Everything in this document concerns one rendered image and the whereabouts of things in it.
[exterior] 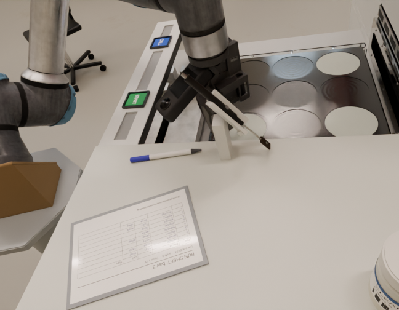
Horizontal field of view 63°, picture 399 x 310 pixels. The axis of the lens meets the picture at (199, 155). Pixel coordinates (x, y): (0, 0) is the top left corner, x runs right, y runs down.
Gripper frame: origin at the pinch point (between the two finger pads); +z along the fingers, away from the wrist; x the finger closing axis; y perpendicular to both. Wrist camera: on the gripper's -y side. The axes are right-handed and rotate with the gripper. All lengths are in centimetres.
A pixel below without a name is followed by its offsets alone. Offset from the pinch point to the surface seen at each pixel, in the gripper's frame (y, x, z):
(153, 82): -2.5, 23.9, -4.1
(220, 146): -4.4, -10.0, -8.2
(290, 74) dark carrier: 27.1, 7.6, 2.0
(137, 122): -12.2, 12.6, -4.1
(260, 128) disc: 9.3, -2.5, 1.9
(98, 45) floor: 26, 282, 92
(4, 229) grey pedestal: -51, 20, 10
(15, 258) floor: -90, 89, 92
